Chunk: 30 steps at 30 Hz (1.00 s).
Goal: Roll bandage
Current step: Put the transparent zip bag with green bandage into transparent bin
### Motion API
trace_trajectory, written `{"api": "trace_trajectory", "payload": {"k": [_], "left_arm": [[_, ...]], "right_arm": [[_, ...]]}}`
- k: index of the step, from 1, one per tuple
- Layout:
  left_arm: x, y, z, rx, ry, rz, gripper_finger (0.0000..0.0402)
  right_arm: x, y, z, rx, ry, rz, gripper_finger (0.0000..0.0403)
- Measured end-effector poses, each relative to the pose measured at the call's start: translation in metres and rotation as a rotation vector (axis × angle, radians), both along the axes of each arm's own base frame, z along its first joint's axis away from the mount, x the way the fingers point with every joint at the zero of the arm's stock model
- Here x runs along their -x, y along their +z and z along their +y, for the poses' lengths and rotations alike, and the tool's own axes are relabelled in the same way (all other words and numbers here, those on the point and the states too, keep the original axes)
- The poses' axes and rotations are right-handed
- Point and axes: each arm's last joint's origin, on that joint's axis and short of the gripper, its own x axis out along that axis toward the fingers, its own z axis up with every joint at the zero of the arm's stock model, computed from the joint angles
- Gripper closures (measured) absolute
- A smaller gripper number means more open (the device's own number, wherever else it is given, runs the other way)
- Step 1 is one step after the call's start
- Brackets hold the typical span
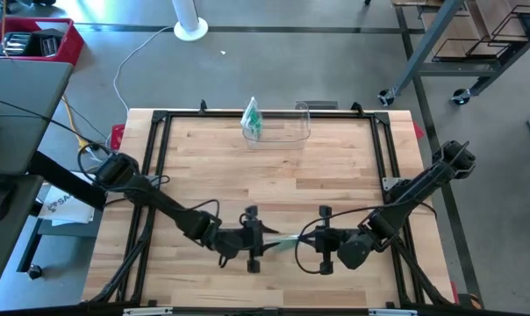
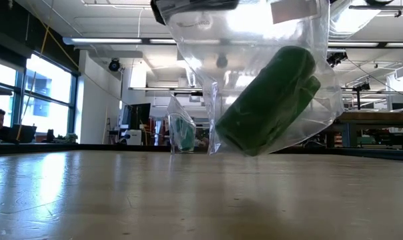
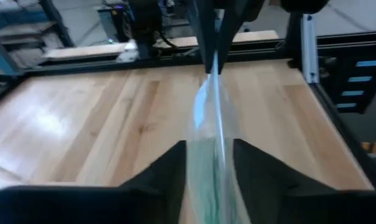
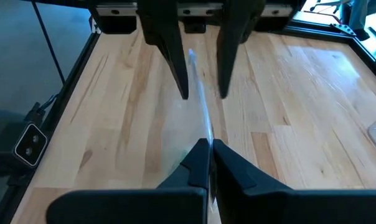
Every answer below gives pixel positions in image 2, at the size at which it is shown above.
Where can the blue framed window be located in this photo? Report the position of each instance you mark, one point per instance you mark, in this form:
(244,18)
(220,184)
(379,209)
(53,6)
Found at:
(48,80)

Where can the dark office desk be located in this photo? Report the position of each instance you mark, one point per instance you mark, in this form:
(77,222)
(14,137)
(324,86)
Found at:
(28,148)

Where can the black ceiling spotlight cluster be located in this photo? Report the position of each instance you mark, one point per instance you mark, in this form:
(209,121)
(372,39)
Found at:
(336,58)

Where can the wooden workbench with metal legs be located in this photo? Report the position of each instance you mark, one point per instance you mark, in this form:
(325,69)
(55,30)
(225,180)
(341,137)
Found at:
(378,116)

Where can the black tubular stand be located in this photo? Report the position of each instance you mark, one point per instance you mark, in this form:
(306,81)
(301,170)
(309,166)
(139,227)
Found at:
(358,96)

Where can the green elastic bandage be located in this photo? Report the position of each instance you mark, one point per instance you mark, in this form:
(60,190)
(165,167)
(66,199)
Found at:
(268,106)

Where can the clear plastic zipper bag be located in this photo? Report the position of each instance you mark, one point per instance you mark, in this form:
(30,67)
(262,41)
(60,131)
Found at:
(181,110)
(241,40)

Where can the silver ventilation duct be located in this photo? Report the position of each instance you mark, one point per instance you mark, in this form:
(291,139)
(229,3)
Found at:
(348,16)

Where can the long ceiling light strip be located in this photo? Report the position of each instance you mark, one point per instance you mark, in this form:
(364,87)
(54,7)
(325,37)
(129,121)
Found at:
(104,40)

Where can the black computer monitor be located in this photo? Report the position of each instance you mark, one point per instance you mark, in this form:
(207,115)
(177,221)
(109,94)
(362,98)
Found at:
(139,115)

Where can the black laptop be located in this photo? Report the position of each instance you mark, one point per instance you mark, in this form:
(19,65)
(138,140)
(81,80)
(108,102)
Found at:
(24,133)

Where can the teal elastic bandage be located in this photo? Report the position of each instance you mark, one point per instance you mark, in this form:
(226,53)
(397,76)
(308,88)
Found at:
(186,133)

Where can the white box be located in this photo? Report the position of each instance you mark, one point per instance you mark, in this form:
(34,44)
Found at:
(134,137)

